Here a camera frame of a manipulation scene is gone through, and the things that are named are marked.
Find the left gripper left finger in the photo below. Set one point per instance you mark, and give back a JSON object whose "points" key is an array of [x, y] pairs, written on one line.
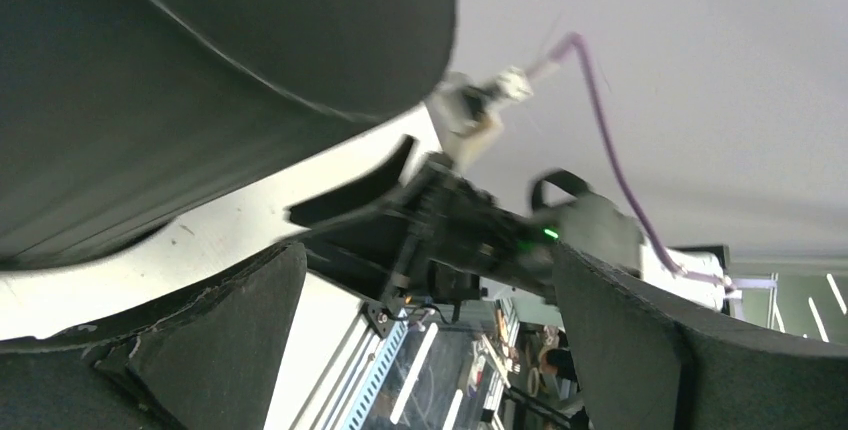
{"points": [[203, 357]]}

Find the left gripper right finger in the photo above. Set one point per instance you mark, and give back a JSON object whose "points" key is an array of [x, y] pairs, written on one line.
{"points": [[648, 359]]}

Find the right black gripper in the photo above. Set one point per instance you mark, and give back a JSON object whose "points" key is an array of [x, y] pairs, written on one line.
{"points": [[385, 240]]}

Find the black plastic bucket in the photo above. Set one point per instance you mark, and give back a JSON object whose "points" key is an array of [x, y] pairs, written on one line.
{"points": [[117, 116]]}

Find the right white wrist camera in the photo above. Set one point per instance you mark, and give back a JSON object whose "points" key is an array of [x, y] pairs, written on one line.
{"points": [[466, 113]]}

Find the aluminium mounting rail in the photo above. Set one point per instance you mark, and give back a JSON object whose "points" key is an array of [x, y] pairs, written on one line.
{"points": [[333, 364]]}

